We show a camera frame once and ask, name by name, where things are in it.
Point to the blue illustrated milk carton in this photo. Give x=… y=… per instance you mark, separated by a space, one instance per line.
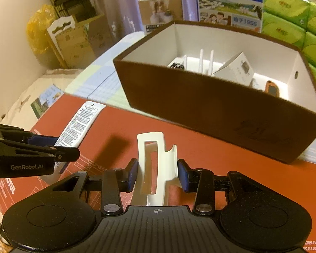
x=226 y=2

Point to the brown storage box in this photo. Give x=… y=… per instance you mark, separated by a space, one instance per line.
x=213 y=110

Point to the pale tall carton box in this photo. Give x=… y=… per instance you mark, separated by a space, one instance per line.
x=234 y=69

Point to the black storage rack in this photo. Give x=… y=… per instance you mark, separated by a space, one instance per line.
x=71 y=0

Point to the white scalloped cardboard piece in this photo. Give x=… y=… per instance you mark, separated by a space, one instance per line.
x=59 y=29

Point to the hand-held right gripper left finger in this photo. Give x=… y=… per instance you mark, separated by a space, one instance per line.
x=133 y=175

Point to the yellow plastic bag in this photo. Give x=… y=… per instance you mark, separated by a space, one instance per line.
x=38 y=31

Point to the white squeeze tube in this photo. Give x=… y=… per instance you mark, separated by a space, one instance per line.
x=79 y=123

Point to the white phone stand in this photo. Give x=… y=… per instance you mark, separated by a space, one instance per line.
x=143 y=163

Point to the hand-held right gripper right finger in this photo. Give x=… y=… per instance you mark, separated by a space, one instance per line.
x=183 y=176

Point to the white product box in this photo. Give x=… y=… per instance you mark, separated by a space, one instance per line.
x=158 y=8

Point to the green tissue multipack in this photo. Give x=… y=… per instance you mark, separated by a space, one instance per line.
x=287 y=23

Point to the white router with antennas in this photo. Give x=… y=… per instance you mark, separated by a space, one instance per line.
x=201 y=60

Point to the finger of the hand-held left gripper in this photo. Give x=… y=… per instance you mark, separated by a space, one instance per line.
x=42 y=140
x=65 y=153

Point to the purple patterned curtain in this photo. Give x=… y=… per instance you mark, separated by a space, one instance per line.
x=121 y=5

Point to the red printed cardboard sheet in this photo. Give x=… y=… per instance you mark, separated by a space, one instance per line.
x=121 y=126

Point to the green landscape printed box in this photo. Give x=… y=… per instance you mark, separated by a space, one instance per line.
x=46 y=101

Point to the brown cardboard box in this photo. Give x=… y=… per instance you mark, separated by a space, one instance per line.
x=81 y=42

